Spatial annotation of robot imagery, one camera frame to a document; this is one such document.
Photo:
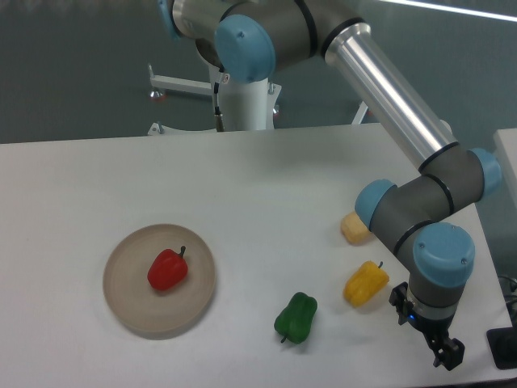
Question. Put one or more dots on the red bell pepper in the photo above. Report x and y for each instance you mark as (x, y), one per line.
(168, 269)

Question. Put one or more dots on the white side table edge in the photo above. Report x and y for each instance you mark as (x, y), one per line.
(505, 141)

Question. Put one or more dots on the green bell pepper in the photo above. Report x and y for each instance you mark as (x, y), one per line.
(294, 322)

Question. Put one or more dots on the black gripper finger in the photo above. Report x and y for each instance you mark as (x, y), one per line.
(453, 353)
(435, 344)

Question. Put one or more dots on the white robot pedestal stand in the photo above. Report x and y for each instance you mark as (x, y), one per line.
(236, 106)

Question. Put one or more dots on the black device at table edge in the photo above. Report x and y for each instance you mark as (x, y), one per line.
(502, 342)

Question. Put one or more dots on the yellow bell pepper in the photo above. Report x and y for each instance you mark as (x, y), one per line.
(365, 283)

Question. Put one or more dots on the beige round plate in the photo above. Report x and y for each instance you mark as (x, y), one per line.
(145, 311)

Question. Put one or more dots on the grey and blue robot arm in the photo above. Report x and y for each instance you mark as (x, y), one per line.
(247, 41)

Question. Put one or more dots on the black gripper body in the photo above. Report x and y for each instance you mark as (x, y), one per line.
(433, 322)

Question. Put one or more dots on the pale yellow bread piece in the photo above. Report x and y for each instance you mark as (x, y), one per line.
(354, 230)

